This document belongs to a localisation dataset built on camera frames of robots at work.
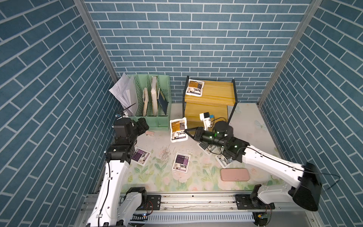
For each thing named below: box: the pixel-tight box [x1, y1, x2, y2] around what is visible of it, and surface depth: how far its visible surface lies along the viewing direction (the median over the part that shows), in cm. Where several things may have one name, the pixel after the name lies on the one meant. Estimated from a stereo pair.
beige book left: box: [142, 87, 149, 116], surface depth 101 cm
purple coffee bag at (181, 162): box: [172, 152, 191, 174], surface depth 89 cm
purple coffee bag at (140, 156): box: [130, 146, 152, 167], surface depth 91 cm
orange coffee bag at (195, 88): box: [185, 78, 205, 97], surface depth 81 cm
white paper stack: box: [108, 72, 139, 117], surface depth 95 cm
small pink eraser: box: [145, 130, 155, 137], surface depth 101 cm
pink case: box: [220, 167, 251, 182], surface depth 84 cm
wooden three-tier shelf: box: [182, 75, 238, 131], surface depth 80 cm
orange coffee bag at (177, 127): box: [169, 117, 189, 143], surface depth 70 cm
